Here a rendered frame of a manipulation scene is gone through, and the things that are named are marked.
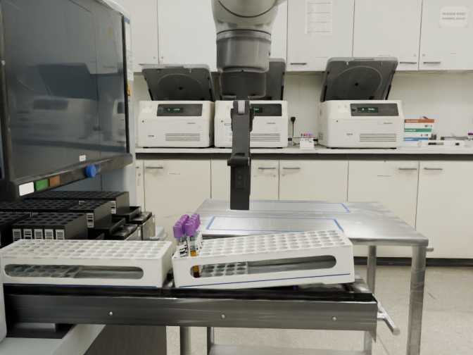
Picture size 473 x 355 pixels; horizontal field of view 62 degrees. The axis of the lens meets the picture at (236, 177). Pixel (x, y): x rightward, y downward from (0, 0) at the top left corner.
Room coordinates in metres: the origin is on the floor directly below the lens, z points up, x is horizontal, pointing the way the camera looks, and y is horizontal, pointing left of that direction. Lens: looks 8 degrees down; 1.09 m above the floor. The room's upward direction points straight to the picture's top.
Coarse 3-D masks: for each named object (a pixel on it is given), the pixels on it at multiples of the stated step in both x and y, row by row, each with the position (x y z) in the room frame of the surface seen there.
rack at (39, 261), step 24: (24, 240) 0.74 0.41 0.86; (48, 240) 0.74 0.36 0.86; (72, 240) 0.73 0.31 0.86; (96, 240) 0.73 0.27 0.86; (24, 264) 0.71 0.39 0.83; (48, 264) 0.64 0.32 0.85; (72, 264) 0.64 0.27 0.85; (96, 264) 0.64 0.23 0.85; (120, 264) 0.63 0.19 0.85; (144, 264) 0.63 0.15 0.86; (168, 264) 0.69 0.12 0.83
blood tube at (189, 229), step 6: (186, 228) 0.64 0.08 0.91; (192, 228) 0.64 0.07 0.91; (186, 234) 0.64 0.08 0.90; (192, 234) 0.63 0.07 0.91; (192, 240) 0.64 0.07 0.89; (192, 246) 0.63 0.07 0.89; (192, 252) 0.63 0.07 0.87; (192, 270) 0.64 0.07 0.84; (198, 270) 0.64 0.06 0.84; (198, 276) 0.64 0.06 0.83
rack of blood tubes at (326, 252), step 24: (216, 240) 0.72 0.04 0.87; (240, 240) 0.70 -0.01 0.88; (264, 240) 0.68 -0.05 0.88; (288, 240) 0.67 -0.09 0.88; (312, 240) 0.66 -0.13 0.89; (336, 240) 0.65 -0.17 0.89; (192, 264) 0.63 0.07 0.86; (216, 264) 0.69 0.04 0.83; (240, 264) 0.68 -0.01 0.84; (264, 264) 0.72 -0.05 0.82; (288, 264) 0.71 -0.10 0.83; (312, 264) 0.70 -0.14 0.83; (336, 264) 0.62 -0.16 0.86; (216, 288) 0.62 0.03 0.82; (240, 288) 0.63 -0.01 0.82
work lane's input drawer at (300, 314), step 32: (32, 288) 0.63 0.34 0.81; (64, 288) 0.63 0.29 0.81; (96, 288) 0.63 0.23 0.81; (128, 288) 0.63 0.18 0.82; (160, 288) 0.62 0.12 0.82; (192, 288) 0.62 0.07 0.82; (256, 288) 0.66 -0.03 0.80; (288, 288) 0.66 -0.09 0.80; (320, 288) 0.66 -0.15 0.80; (352, 288) 0.62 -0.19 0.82; (32, 320) 0.62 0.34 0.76; (64, 320) 0.62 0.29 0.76; (96, 320) 0.62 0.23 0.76; (128, 320) 0.62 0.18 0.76; (160, 320) 0.61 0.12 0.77; (192, 320) 0.61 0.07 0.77; (224, 320) 0.61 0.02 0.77; (256, 320) 0.60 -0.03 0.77; (288, 320) 0.60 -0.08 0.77; (320, 320) 0.60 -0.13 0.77; (352, 320) 0.60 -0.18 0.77; (384, 320) 0.65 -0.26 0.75
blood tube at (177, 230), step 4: (176, 228) 0.63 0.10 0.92; (180, 228) 0.63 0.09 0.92; (176, 232) 0.63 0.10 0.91; (180, 232) 0.63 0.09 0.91; (176, 236) 0.63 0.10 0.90; (180, 236) 0.63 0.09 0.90; (176, 240) 0.63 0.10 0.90; (180, 240) 0.63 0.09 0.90; (176, 244) 0.64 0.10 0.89; (180, 244) 0.63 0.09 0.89; (180, 248) 0.63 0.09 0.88; (180, 252) 0.63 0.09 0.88; (184, 252) 0.64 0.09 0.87; (180, 256) 0.63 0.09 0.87; (184, 256) 0.63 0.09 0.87
